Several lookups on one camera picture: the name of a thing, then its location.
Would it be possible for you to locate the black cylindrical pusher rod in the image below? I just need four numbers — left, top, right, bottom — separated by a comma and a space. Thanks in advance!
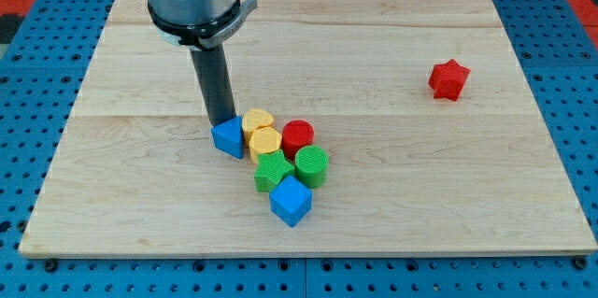
191, 45, 236, 126

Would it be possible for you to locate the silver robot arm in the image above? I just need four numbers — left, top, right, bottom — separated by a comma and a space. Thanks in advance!
147, 0, 258, 51

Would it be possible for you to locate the yellow heart block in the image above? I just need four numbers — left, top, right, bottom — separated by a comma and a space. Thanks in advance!
241, 108, 275, 143

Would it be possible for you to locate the green cylinder block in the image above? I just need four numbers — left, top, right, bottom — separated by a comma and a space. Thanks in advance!
294, 146, 329, 189

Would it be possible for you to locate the red star block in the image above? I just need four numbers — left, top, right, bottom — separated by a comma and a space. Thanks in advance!
428, 59, 471, 102

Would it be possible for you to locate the blue cube block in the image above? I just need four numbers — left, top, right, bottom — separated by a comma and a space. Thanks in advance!
269, 176, 313, 227

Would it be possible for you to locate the blue triangular prism block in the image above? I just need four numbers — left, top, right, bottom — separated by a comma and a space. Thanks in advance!
211, 117, 244, 159

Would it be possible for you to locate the light wooden board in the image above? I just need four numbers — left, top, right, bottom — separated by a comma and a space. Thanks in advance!
20, 0, 597, 259

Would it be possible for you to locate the green star block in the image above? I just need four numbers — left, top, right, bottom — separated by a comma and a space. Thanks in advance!
254, 149, 295, 192

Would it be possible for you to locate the yellow hexagon block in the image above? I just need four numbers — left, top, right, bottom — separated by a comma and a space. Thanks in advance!
249, 127, 282, 164

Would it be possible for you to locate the red cylinder block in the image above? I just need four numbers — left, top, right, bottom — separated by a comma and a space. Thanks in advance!
281, 120, 315, 160

